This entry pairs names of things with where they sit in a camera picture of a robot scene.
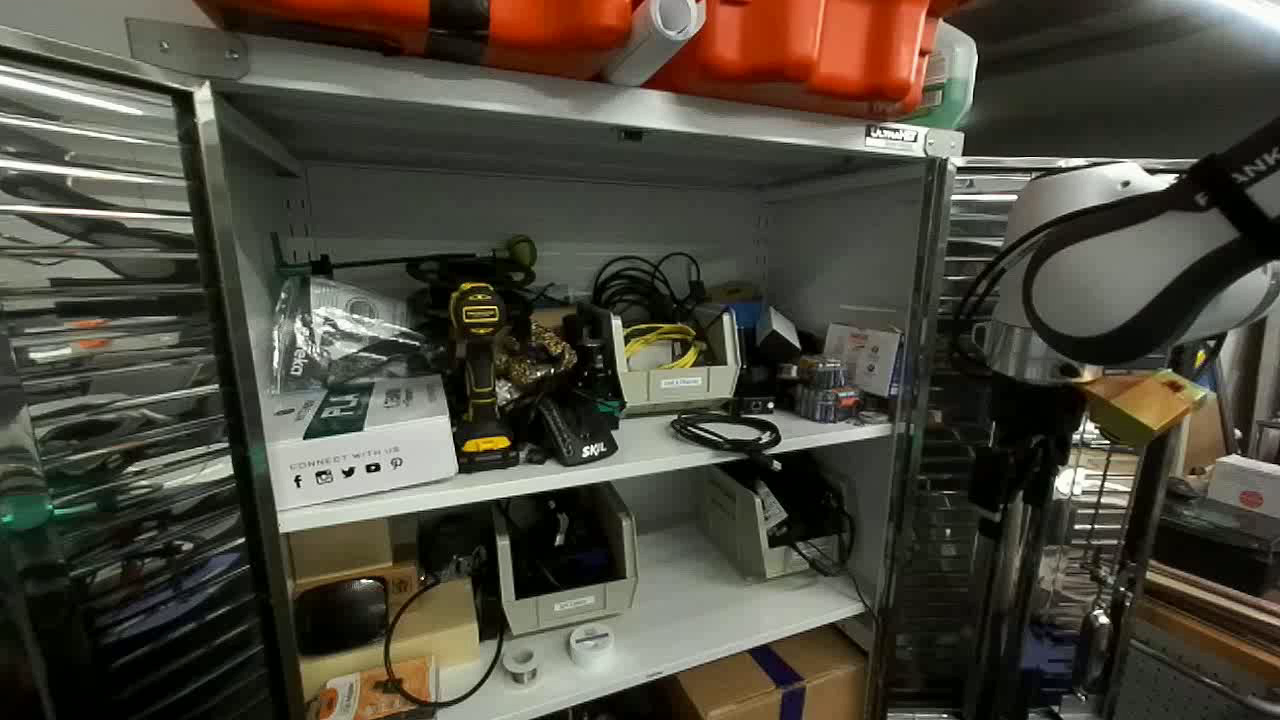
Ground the white printed cardboard box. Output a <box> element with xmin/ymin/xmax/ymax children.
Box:
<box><xmin>259</xmin><ymin>371</ymin><xmax>459</xmax><ymax>517</ymax></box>

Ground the brown cardboard box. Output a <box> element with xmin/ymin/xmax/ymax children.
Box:
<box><xmin>284</xmin><ymin>517</ymin><xmax>485</xmax><ymax>701</ymax></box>

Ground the cardboard box with blue tape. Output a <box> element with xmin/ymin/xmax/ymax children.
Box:
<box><xmin>670</xmin><ymin>622</ymin><xmax>873</xmax><ymax>720</ymax></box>

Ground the white box with red dot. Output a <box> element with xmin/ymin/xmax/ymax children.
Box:
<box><xmin>1205</xmin><ymin>450</ymin><xmax>1280</xmax><ymax>518</ymax></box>

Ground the black battery charger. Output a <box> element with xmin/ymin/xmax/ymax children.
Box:
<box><xmin>527</xmin><ymin>388</ymin><xmax>626</xmax><ymax>467</ymax></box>

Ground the pack of batteries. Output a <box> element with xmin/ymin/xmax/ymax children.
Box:
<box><xmin>788</xmin><ymin>353</ymin><xmax>860</xmax><ymax>425</ymax></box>

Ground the white card package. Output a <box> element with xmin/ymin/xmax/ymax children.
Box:
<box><xmin>821</xmin><ymin>318</ymin><xmax>904</xmax><ymax>400</ymax></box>

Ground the white metal shelf unit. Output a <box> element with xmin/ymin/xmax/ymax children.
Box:
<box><xmin>124</xmin><ymin>15</ymin><xmax>969</xmax><ymax>720</ymax></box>

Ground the grey bin with black items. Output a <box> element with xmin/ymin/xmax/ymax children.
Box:
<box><xmin>494</xmin><ymin>484</ymin><xmax>645</xmax><ymax>640</ymax></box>

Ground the green black long tool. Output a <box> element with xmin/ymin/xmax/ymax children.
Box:
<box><xmin>273</xmin><ymin>233</ymin><xmax>542</xmax><ymax>290</ymax></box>

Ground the white tape roll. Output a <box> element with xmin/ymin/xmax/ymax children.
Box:
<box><xmin>499</xmin><ymin>640</ymin><xmax>545</xmax><ymax>686</ymax></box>
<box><xmin>563</xmin><ymin>618</ymin><xmax>620</xmax><ymax>671</ymax></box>

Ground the clear plastic bag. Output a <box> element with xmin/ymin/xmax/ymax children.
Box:
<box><xmin>270</xmin><ymin>270</ymin><xmax>428</xmax><ymax>390</ymax></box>

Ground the white plastic tube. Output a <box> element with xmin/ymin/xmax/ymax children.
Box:
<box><xmin>602</xmin><ymin>0</ymin><xmax>708</xmax><ymax>90</ymax></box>

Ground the black oval device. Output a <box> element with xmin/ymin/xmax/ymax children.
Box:
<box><xmin>292</xmin><ymin>571</ymin><xmax>398</xmax><ymax>659</ymax></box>

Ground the black tripod stand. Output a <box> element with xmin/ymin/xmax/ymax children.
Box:
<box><xmin>957</xmin><ymin>377</ymin><xmax>1087</xmax><ymax>720</ymax></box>

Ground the clear green plastic lid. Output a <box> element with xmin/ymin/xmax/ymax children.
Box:
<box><xmin>916</xmin><ymin>15</ymin><xmax>986</xmax><ymax>133</ymax></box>

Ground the large orange plastic case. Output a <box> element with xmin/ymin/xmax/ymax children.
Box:
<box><xmin>198</xmin><ymin>0</ymin><xmax>642</xmax><ymax>80</ymax></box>

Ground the yellow wooden block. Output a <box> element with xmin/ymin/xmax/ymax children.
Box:
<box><xmin>1081</xmin><ymin>369</ymin><xmax>1207</xmax><ymax>450</ymax></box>

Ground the shiny metal tray rack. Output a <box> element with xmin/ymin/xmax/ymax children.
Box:
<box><xmin>0</xmin><ymin>48</ymin><xmax>277</xmax><ymax>720</ymax></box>

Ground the grey bin with yellow cables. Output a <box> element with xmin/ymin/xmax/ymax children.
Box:
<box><xmin>608</xmin><ymin>309</ymin><xmax>745</xmax><ymax>410</ymax></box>

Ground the black coiled cable bundle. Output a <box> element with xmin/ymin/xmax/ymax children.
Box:
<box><xmin>588</xmin><ymin>249</ymin><xmax>714</xmax><ymax>327</ymax></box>

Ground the small black cable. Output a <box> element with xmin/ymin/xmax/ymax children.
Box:
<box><xmin>670</xmin><ymin>407</ymin><xmax>788</xmax><ymax>458</ymax></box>

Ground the yellow black cordless drill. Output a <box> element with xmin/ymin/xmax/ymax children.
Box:
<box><xmin>445</xmin><ymin>277</ymin><xmax>527</xmax><ymax>470</ymax></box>

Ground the grey bin with black cable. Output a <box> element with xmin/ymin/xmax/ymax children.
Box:
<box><xmin>702</xmin><ymin>454</ymin><xmax>850</xmax><ymax>584</ymax></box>

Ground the dark wire tray rack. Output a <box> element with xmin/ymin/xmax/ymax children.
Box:
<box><xmin>888</xmin><ymin>155</ymin><xmax>1077</xmax><ymax>711</ymax></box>

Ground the thin black looped cable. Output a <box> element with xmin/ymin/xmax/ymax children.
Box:
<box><xmin>380</xmin><ymin>567</ymin><xmax>511</xmax><ymax>711</ymax></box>

